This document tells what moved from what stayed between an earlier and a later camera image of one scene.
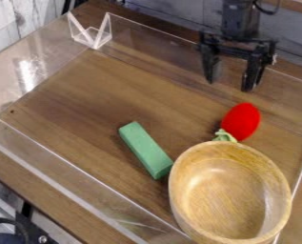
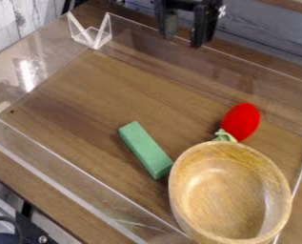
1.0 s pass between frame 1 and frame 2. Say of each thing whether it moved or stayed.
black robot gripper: moved
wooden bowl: stayed
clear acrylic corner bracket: stayed
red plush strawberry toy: stayed
